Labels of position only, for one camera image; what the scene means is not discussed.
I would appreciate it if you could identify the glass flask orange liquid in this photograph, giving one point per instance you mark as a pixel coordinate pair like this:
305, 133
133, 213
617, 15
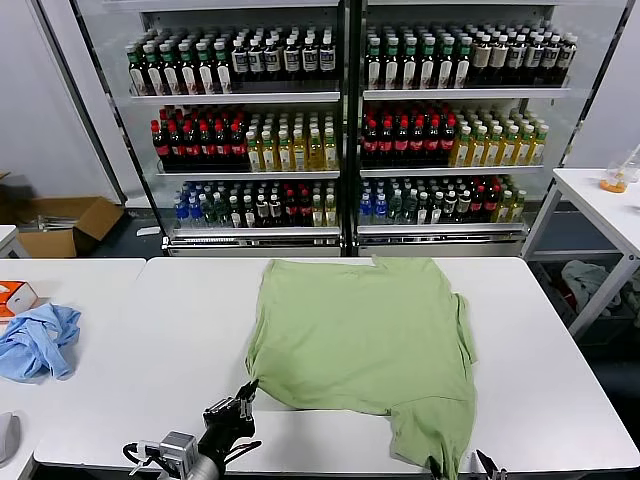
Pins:
614, 185

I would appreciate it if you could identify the silver metal bars bundle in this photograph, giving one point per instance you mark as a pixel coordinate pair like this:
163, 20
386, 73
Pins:
52, 222

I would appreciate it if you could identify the green t-shirt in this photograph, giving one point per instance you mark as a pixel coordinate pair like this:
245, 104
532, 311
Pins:
360, 340

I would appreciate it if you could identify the dark bottle white cap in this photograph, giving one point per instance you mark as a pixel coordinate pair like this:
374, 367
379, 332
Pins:
464, 206
450, 206
423, 210
235, 212
248, 212
437, 209

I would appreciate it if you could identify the green clear water bottle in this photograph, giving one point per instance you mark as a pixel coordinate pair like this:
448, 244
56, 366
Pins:
410, 210
222, 212
210, 212
396, 210

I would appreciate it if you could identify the grey clothes pile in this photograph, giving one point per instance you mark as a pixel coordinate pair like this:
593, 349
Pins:
587, 285

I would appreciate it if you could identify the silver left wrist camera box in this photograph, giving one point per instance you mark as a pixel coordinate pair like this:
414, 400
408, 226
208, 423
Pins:
179, 450

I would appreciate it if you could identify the white side table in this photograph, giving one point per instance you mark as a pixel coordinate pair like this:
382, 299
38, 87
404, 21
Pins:
590, 195

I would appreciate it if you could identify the white cooler shelf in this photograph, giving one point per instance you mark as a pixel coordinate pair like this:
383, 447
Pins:
250, 174
235, 97
465, 93
450, 170
255, 231
440, 228

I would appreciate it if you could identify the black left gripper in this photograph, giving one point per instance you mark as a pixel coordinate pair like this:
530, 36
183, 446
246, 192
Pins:
227, 430

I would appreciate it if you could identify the blue crumpled shirt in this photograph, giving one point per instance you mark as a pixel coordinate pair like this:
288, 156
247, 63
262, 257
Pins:
37, 345

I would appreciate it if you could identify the blue water bottle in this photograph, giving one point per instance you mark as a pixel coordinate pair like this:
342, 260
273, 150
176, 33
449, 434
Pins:
381, 210
366, 210
196, 212
181, 212

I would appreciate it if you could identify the orange white tissue box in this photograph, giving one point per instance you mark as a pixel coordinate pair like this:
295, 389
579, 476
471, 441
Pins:
17, 295

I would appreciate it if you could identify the dark tea bottle green cap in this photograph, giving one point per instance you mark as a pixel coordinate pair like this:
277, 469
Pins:
187, 75
428, 70
170, 75
374, 70
391, 70
222, 75
136, 75
410, 70
153, 75
463, 70
205, 75
446, 70

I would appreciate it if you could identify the open cardboard box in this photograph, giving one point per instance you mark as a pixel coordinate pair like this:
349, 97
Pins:
50, 242

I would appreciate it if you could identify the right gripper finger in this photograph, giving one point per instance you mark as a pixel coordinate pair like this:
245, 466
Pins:
435, 472
487, 467

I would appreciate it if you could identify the grey rounded device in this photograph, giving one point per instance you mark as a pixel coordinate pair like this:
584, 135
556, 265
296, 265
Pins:
7, 437

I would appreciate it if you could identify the small white cabinet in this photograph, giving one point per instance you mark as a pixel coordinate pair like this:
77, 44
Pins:
6, 240

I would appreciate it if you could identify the dark bottle navy white label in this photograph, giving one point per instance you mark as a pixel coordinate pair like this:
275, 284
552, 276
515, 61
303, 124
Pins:
533, 57
567, 56
516, 57
550, 57
271, 61
326, 59
255, 62
240, 62
309, 60
291, 60

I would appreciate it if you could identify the glass door drinks cooler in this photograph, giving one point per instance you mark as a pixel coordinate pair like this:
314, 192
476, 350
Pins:
250, 246
440, 242

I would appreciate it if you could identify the dark bottle beige label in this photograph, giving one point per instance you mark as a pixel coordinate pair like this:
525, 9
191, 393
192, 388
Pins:
482, 57
275, 210
262, 210
499, 57

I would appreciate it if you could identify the white paper scrap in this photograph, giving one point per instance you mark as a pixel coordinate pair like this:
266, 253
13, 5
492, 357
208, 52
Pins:
149, 231

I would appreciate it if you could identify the yellow juice bottle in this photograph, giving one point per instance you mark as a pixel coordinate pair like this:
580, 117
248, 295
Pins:
463, 150
253, 155
268, 155
524, 149
284, 155
478, 150
517, 206
494, 150
330, 154
299, 155
317, 212
315, 154
504, 207
509, 150
538, 149
330, 212

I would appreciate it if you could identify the red cap cola bottle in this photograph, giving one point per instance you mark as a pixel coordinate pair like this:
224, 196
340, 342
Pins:
174, 147
221, 147
206, 147
434, 142
370, 142
305, 210
386, 142
401, 142
491, 204
418, 142
237, 147
159, 147
190, 147
449, 142
291, 210
477, 205

